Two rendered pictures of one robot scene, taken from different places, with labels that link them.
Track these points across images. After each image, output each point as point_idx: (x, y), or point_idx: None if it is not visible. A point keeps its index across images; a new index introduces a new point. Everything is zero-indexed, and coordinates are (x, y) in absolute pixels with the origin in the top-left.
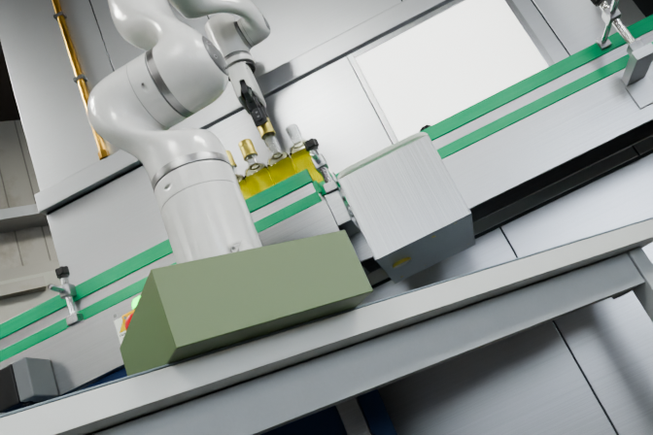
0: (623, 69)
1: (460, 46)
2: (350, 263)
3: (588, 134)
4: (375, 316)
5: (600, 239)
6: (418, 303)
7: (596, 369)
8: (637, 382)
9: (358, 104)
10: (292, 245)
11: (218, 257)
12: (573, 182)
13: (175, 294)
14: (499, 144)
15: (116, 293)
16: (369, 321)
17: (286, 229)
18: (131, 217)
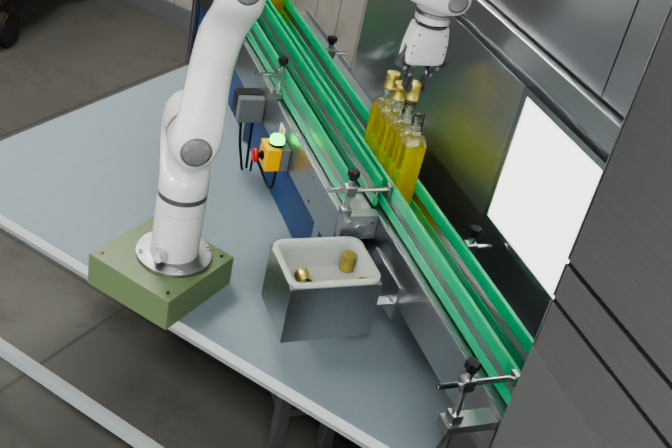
0: (498, 406)
1: (570, 204)
2: (162, 314)
3: (454, 391)
4: (184, 330)
5: (349, 426)
6: (207, 344)
7: (455, 442)
8: None
9: (499, 136)
10: (142, 288)
11: (112, 268)
12: None
13: (93, 267)
14: (431, 317)
15: (291, 105)
16: (180, 329)
17: (325, 196)
18: (401, 7)
